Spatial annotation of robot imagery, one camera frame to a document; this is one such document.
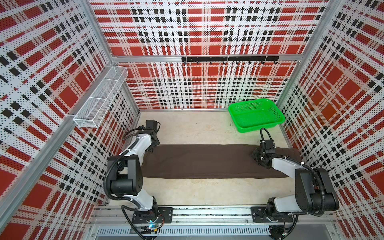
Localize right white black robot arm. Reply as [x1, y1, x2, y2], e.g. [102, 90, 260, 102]
[251, 139, 340, 223]

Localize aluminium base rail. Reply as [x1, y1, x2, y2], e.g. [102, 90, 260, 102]
[85, 205, 342, 240]

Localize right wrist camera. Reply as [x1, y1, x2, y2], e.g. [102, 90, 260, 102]
[261, 139, 276, 154]

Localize white wire mesh shelf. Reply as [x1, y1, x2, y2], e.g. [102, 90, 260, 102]
[74, 66, 128, 128]

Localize brown trousers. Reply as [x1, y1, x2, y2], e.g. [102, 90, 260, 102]
[141, 144, 286, 179]

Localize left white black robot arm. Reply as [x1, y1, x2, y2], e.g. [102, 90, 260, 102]
[103, 120, 161, 223]

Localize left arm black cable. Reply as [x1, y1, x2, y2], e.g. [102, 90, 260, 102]
[103, 127, 151, 240]

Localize black hook rail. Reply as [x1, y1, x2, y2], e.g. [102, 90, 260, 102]
[181, 56, 280, 63]

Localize green plastic basket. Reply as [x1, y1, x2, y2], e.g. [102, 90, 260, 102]
[228, 99, 286, 133]

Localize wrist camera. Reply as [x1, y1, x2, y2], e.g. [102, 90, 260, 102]
[261, 139, 276, 154]
[146, 120, 161, 132]

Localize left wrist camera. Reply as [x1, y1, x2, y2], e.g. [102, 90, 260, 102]
[146, 120, 161, 132]

